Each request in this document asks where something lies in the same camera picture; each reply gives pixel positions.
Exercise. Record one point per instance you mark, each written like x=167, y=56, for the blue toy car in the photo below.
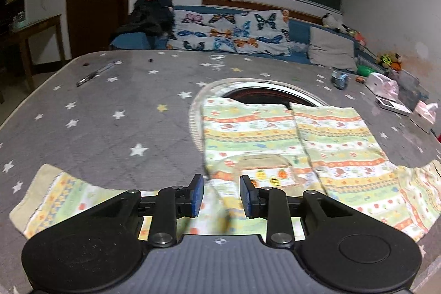
x=339, y=79

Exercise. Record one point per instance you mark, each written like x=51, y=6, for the white flat device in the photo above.
x=392, y=105

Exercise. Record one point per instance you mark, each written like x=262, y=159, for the white pink tissue pack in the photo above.
x=380, y=84

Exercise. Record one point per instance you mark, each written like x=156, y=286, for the round metal-rimmed table inset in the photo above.
x=262, y=96

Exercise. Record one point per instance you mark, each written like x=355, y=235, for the wooden side table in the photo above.
x=38, y=25

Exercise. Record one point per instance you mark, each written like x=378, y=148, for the silver pen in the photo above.
x=98, y=73

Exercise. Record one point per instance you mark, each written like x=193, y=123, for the clear storage box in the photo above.
x=410, y=85

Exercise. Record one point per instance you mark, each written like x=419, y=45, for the black white plush toy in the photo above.
x=332, y=22

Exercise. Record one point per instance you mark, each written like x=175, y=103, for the pink tissue box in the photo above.
x=424, y=115

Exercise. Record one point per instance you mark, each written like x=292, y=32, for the small orange toy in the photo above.
x=360, y=79

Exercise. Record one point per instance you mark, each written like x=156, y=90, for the pile of dark clothes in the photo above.
x=150, y=15

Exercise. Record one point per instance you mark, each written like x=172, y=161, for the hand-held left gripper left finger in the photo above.
x=196, y=194

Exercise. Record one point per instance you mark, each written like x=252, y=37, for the butterfly print pillow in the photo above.
x=229, y=30

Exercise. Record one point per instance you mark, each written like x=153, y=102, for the grey pillow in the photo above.
x=332, y=47

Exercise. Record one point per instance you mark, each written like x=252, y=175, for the grey star tablecloth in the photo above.
x=103, y=128

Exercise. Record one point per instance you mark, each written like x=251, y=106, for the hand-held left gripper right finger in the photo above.
x=246, y=196

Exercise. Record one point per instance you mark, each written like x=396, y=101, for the striped printed child's shirt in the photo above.
x=330, y=156

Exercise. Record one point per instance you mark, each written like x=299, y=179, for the colourful plush toy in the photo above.
x=389, y=60

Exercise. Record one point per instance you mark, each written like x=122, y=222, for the blue sofa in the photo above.
x=298, y=32

